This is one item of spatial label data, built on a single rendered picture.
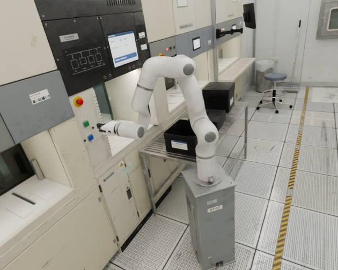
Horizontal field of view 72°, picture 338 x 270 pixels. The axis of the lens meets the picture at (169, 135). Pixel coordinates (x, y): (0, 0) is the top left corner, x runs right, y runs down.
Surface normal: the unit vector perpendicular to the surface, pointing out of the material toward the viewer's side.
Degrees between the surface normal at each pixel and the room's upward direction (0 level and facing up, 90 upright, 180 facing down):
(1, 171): 90
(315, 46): 90
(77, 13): 90
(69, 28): 90
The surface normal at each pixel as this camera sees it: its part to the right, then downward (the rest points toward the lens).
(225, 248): 0.25, 0.41
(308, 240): -0.13, -0.88
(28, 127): 0.86, 0.13
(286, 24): -0.50, 0.45
